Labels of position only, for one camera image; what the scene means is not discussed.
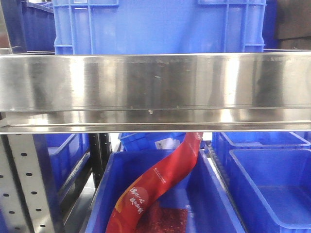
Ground blue bin rear centre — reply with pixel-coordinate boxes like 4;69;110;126
118;132;207;152

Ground blue bin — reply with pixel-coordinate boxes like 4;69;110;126
229;149;311;233
85;150;245;233
118;132;207;152
211;132;311;172
45;133;89;190

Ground blue bin lower centre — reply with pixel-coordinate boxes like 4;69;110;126
85;150;245;233

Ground blue bin rear right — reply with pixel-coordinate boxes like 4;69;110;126
211;132;311;172

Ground blue bin lower left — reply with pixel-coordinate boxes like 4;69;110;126
45;133;89;190

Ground blue bin lower right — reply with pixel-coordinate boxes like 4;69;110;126
229;149;311;233

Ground stainless steel shelf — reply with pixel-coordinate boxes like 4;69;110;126
0;50;311;134

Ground red printed banner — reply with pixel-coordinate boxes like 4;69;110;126
105;132;203;233

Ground large blue crate on shelf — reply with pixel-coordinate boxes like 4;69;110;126
52;0;266;54

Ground perforated metal upright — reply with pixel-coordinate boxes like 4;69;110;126
0;134;65;233

